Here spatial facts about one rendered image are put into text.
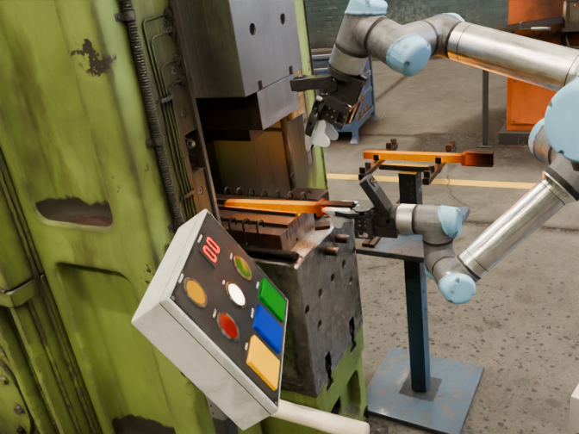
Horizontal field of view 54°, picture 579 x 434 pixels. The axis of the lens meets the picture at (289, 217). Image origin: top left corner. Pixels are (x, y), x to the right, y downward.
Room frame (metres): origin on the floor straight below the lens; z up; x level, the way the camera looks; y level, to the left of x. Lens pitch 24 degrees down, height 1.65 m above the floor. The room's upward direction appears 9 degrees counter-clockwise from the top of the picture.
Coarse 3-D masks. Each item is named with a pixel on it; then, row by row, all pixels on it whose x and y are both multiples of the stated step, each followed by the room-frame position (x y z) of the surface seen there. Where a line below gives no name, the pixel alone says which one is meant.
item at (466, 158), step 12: (372, 156) 1.83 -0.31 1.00; (384, 156) 1.81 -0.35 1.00; (396, 156) 1.79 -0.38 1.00; (408, 156) 1.77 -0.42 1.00; (420, 156) 1.75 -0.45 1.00; (432, 156) 1.73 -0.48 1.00; (444, 156) 1.71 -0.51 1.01; (456, 156) 1.69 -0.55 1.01; (468, 156) 1.67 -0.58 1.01; (480, 156) 1.65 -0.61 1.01; (492, 156) 1.64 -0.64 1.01
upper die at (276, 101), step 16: (288, 80) 1.50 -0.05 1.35; (256, 96) 1.37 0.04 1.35; (272, 96) 1.43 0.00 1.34; (288, 96) 1.49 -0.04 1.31; (208, 112) 1.45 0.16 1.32; (224, 112) 1.42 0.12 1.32; (240, 112) 1.40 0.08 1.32; (256, 112) 1.37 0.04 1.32; (272, 112) 1.42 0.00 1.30; (288, 112) 1.48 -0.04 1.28; (208, 128) 1.45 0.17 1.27; (224, 128) 1.43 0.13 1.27; (240, 128) 1.40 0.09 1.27; (256, 128) 1.38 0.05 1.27
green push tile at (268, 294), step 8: (264, 280) 1.04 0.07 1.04; (264, 288) 1.01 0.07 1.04; (272, 288) 1.04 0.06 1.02; (264, 296) 0.99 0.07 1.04; (272, 296) 1.02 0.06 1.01; (280, 296) 1.04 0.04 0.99; (272, 304) 0.99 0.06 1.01; (280, 304) 1.02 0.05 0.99; (272, 312) 0.98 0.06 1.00; (280, 312) 0.99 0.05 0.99; (280, 320) 0.98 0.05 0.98
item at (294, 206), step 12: (228, 204) 1.58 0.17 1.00; (240, 204) 1.56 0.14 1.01; (252, 204) 1.54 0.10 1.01; (264, 204) 1.52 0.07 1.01; (276, 204) 1.50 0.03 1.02; (288, 204) 1.48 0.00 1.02; (300, 204) 1.46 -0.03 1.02; (312, 204) 1.44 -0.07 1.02; (324, 204) 1.42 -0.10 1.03; (336, 204) 1.40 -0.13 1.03; (348, 204) 1.39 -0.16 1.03
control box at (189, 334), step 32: (192, 224) 1.05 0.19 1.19; (192, 256) 0.91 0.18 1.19; (224, 256) 1.00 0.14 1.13; (160, 288) 0.82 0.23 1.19; (224, 288) 0.91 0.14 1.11; (256, 288) 1.00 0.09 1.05; (160, 320) 0.76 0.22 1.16; (192, 320) 0.76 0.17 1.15; (192, 352) 0.76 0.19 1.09; (224, 352) 0.76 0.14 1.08; (224, 384) 0.75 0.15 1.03; (256, 384) 0.76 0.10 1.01; (256, 416) 0.75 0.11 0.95
